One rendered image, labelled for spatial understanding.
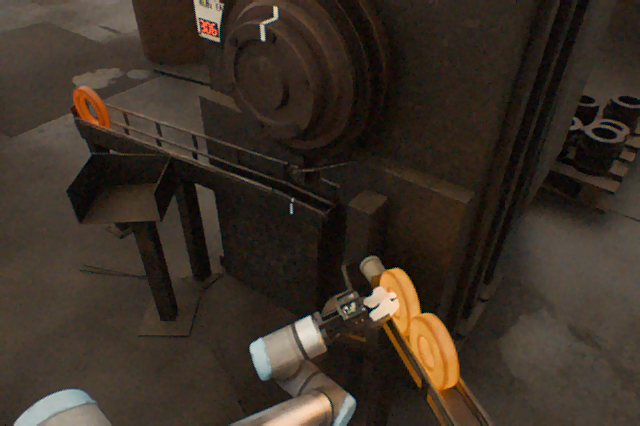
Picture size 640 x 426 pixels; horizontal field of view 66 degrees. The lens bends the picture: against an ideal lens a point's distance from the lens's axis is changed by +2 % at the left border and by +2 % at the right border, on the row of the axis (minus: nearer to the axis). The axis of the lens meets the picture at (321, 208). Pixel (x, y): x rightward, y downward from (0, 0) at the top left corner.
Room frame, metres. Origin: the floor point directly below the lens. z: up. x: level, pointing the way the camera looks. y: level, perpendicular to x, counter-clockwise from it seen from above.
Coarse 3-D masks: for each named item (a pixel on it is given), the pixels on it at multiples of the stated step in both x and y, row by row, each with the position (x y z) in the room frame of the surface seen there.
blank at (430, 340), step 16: (416, 320) 0.67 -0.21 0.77; (432, 320) 0.64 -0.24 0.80; (416, 336) 0.66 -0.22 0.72; (432, 336) 0.61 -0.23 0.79; (448, 336) 0.60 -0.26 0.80; (416, 352) 0.64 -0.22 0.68; (432, 352) 0.64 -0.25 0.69; (448, 352) 0.58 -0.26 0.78; (432, 368) 0.59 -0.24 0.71; (448, 368) 0.56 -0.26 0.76; (448, 384) 0.55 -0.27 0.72
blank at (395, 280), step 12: (384, 276) 0.82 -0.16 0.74; (396, 276) 0.78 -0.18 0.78; (384, 288) 0.81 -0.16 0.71; (396, 288) 0.76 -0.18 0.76; (408, 288) 0.75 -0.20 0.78; (408, 300) 0.72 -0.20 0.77; (396, 312) 0.76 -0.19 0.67; (408, 312) 0.70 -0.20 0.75; (420, 312) 0.71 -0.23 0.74; (408, 324) 0.69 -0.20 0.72
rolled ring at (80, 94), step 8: (80, 88) 1.81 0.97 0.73; (88, 88) 1.81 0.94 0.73; (80, 96) 1.81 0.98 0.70; (88, 96) 1.77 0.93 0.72; (96, 96) 1.78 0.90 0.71; (80, 104) 1.83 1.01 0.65; (96, 104) 1.75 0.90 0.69; (104, 104) 1.77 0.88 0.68; (80, 112) 1.83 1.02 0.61; (88, 112) 1.84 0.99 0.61; (104, 112) 1.75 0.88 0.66; (88, 120) 1.81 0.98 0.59; (96, 120) 1.82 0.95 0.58; (104, 120) 1.74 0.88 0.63
